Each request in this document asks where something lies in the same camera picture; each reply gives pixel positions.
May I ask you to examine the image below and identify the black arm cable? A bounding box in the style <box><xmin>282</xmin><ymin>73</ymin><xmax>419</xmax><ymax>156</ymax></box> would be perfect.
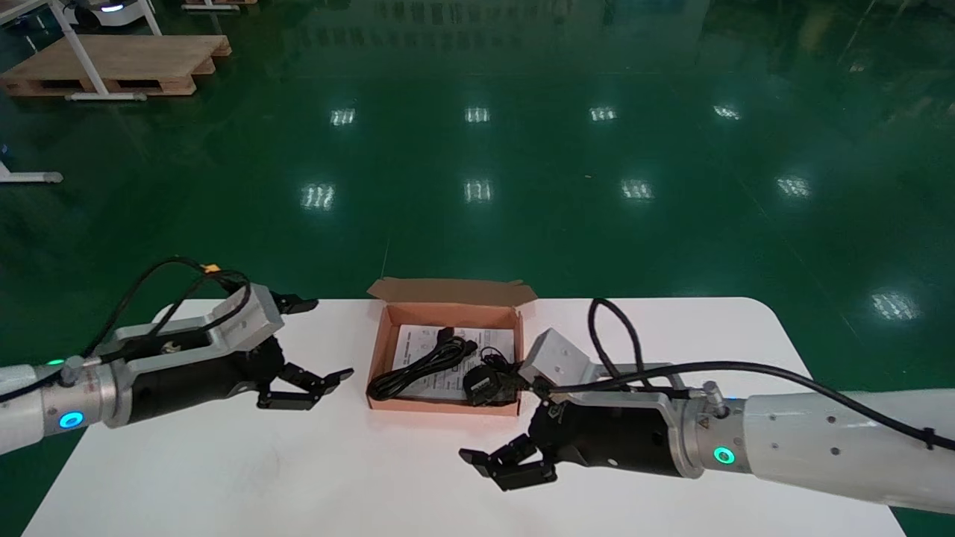
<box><xmin>548</xmin><ymin>298</ymin><xmax>955</xmax><ymax>452</ymax></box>
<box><xmin>0</xmin><ymin>257</ymin><xmax>254</xmax><ymax>403</ymax></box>

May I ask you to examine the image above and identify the thick black cable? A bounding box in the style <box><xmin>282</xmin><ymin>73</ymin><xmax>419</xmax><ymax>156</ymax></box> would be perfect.
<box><xmin>367</xmin><ymin>327</ymin><xmax>479</xmax><ymax>402</ymax></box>

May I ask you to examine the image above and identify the white metal table frame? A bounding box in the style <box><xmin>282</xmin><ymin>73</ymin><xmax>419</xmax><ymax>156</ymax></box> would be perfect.
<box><xmin>0</xmin><ymin>0</ymin><xmax>163</xmax><ymax>102</ymax></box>

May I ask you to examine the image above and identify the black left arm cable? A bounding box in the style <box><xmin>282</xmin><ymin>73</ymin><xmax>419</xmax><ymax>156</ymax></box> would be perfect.
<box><xmin>0</xmin><ymin>257</ymin><xmax>254</xmax><ymax>403</ymax></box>

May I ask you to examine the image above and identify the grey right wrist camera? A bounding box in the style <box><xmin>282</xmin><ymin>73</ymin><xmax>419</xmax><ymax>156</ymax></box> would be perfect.
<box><xmin>518</xmin><ymin>327</ymin><xmax>721</xmax><ymax>426</ymax></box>

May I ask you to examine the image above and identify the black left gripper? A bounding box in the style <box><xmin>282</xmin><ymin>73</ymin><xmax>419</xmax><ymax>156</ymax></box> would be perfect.
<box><xmin>123</xmin><ymin>292</ymin><xmax>355</xmax><ymax>427</ymax></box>

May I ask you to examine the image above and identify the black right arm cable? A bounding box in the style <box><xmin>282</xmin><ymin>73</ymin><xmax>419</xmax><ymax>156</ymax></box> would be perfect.
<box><xmin>548</xmin><ymin>298</ymin><xmax>955</xmax><ymax>452</ymax></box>

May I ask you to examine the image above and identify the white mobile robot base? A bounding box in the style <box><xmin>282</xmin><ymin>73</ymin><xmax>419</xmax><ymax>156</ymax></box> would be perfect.
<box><xmin>63</xmin><ymin>0</ymin><xmax>150</xmax><ymax>28</ymax></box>

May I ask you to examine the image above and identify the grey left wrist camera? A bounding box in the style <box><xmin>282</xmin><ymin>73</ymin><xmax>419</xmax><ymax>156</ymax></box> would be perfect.
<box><xmin>93</xmin><ymin>283</ymin><xmax>287</xmax><ymax>368</ymax></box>

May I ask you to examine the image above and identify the black mouse with thin cable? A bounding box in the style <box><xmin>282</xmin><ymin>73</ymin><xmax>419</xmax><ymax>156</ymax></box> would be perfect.
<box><xmin>463</xmin><ymin>346</ymin><xmax>532</xmax><ymax>407</ymax></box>

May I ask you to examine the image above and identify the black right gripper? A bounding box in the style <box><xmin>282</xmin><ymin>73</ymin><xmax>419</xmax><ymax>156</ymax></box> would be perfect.
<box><xmin>458</xmin><ymin>374</ymin><xmax>686</xmax><ymax>492</ymax></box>

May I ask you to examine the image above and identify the white printed instruction sheet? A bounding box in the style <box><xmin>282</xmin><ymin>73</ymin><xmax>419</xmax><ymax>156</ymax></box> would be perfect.
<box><xmin>388</xmin><ymin>323</ymin><xmax>517</xmax><ymax>400</ymax></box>

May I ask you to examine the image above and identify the large wooden pallet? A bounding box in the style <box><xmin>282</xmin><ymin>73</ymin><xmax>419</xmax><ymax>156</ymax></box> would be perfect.
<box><xmin>0</xmin><ymin>34</ymin><xmax>233</xmax><ymax>98</ymax></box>

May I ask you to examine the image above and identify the white metal table foot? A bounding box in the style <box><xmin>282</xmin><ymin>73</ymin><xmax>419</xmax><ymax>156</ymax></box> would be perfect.
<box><xmin>0</xmin><ymin>160</ymin><xmax>64</xmax><ymax>184</ymax></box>

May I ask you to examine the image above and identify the brown cardboard box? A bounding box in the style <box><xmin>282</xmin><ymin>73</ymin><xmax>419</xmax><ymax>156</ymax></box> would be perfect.
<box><xmin>366</xmin><ymin>277</ymin><xmax>538</xmax><ymax>416</ymax></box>

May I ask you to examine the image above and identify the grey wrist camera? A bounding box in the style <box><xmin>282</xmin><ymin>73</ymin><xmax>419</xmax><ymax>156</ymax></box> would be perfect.
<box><xmin>518</xmin><ymin>327</ymin><xmax>721</xmax><ymax>426</ymax></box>
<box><xmin>93</xmin><ymin>283</ymin><xmax>287</xmax><ymax>368</ymax></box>

